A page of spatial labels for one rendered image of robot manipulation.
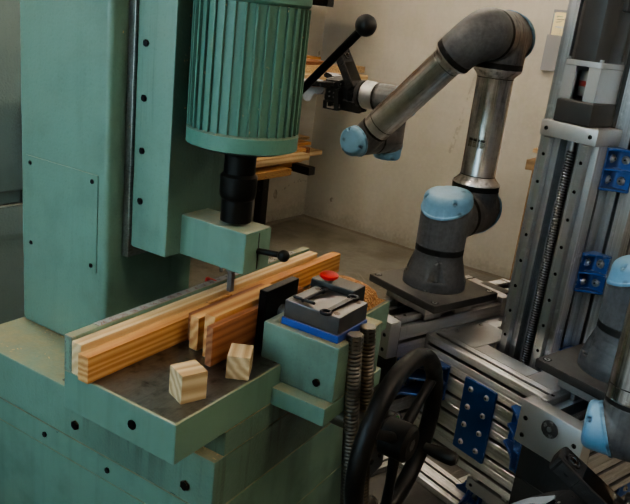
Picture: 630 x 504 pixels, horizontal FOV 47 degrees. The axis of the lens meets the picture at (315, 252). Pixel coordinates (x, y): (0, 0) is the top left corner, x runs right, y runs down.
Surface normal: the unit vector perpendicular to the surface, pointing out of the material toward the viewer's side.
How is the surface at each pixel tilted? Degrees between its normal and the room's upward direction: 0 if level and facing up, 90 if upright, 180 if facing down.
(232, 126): 90
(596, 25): 90
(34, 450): 90
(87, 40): 90
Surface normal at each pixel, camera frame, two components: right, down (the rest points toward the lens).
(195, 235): -0.54, 0.21
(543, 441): -0.79, 0.11
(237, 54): -0.11, 0.30
